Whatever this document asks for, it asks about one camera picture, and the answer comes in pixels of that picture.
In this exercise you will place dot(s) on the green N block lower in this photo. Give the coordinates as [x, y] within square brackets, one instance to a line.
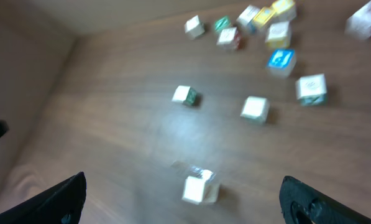
[255, 109]

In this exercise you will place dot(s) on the yellow block top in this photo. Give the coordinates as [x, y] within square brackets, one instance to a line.
[285, 10]

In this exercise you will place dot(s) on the blue P letter block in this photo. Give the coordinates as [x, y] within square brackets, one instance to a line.
[281, 62]

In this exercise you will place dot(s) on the yellow white picture block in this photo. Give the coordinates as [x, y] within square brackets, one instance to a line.
[279, 35]

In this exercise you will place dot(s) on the white M picture block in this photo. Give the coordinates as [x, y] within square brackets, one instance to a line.
[229, 38]

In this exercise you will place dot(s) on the red K picture block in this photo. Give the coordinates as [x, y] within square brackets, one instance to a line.
[359, 24]

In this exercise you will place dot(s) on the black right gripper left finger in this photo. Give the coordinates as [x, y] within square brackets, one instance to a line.
[62, 203]

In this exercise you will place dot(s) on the yellow block left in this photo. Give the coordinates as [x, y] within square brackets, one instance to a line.
[263, 18]

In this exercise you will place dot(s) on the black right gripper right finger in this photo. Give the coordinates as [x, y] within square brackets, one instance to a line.
[302, 204]

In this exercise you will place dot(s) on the green Z white block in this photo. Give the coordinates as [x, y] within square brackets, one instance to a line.
[185, 95]

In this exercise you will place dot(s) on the red picture block far left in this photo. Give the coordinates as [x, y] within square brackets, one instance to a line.
[194, 27]

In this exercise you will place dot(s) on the green V letter block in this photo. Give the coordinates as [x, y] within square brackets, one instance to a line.
[311, 90]

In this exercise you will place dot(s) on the green N letter block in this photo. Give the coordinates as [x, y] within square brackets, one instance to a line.
[221, 24]

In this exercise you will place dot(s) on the white blue picture block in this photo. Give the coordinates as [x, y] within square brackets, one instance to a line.
[246, 17]

